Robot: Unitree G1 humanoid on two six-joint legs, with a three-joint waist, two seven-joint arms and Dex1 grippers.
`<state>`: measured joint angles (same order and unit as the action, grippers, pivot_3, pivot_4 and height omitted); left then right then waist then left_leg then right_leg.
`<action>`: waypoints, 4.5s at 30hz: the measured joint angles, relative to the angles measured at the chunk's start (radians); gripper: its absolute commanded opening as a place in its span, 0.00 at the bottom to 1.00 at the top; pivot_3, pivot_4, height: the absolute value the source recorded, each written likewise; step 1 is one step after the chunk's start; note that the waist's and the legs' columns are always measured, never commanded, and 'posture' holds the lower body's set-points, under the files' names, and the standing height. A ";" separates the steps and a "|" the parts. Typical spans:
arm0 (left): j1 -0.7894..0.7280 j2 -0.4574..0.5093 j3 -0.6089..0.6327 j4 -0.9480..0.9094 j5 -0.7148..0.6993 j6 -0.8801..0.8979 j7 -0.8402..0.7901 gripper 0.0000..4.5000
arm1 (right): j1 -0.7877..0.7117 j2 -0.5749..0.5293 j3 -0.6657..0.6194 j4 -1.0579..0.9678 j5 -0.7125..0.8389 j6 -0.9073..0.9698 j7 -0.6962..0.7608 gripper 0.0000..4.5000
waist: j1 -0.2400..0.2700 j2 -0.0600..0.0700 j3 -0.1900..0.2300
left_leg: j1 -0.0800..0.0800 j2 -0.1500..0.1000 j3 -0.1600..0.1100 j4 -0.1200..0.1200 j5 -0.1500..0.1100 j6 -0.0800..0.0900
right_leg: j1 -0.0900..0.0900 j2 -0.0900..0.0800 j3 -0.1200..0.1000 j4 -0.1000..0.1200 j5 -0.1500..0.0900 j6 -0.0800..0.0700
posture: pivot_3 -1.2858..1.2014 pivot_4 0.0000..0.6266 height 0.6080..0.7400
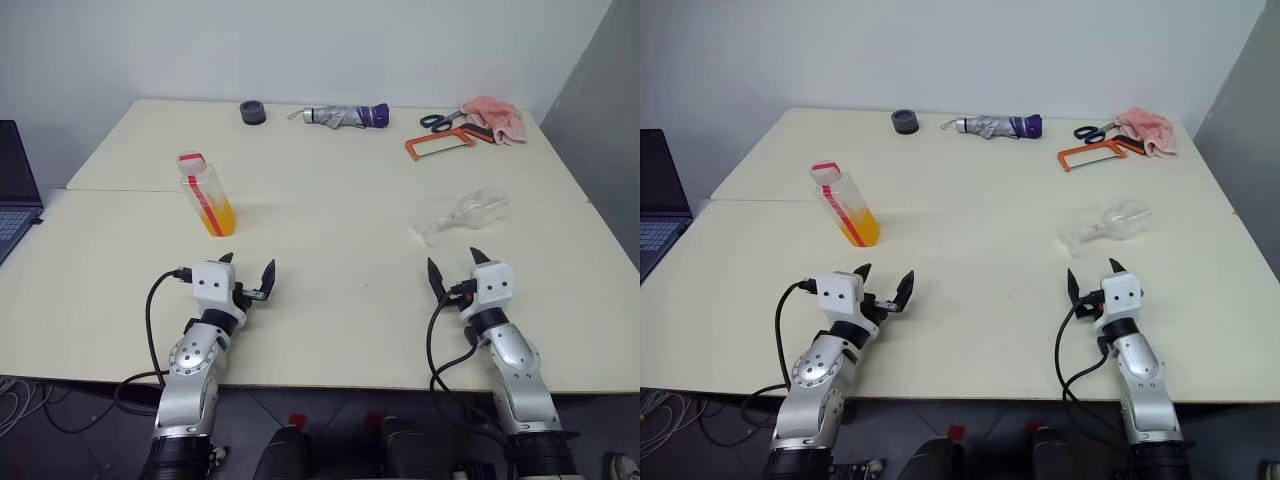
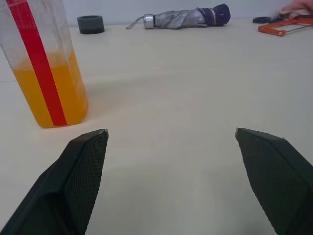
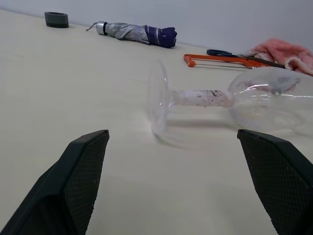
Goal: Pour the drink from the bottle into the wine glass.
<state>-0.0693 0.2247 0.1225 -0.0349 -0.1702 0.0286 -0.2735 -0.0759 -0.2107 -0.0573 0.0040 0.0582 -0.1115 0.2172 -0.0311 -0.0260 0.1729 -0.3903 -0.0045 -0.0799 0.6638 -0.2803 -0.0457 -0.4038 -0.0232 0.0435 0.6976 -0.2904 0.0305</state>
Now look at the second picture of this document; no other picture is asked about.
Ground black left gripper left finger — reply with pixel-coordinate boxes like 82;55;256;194
0;128;109;235

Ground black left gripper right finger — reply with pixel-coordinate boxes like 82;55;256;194
234;127;313;235

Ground clear bottle with orange juice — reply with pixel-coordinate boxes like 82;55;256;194
0;0;89;129

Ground orange hacksaw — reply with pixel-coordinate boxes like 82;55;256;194
258;14;313;37

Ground pink towel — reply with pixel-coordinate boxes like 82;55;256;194
278;0;313;19

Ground folded silver purple umbrella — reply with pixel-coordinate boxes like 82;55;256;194
126;3;231;30

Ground black-handled scissors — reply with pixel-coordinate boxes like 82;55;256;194
252;15;288;24

